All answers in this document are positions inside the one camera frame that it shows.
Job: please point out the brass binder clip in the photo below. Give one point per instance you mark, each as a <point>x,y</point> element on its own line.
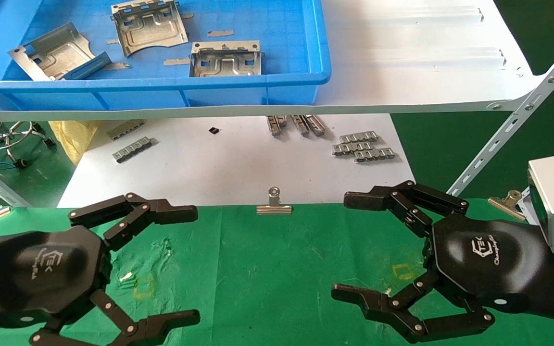
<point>3,211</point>
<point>505,205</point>

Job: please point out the beige tape strip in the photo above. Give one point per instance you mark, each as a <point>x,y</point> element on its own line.
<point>116,66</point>
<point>112,41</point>
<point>177,61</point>
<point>186,16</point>
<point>220,33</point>

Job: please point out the grey metal connector strip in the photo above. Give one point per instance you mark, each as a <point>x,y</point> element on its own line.
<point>358,137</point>
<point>351,148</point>
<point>299,124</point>
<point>276,125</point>
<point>374,154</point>
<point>125,129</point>
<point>315,125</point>
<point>132,149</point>

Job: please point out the blue plastic bin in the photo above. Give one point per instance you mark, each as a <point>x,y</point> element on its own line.
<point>282,48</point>

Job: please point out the small black plastic part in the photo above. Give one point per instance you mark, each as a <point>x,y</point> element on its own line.
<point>214,130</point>

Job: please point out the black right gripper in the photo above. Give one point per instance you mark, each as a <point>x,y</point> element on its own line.
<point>488,259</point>

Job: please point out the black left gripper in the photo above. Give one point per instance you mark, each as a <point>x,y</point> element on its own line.
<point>41,269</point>

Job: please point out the stamped sheet metal bracket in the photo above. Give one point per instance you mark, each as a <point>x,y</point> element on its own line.
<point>58,50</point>
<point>226,60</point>
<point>149,29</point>

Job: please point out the silver binder clip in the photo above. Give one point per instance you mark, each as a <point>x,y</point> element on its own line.
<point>274,208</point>

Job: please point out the yellow plastic bag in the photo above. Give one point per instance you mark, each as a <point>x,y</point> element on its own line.
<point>75,139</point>

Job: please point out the white metal shelf board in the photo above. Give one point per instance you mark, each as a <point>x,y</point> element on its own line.
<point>402,72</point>

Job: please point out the black stool with chrome base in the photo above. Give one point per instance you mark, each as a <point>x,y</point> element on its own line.
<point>49,142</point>

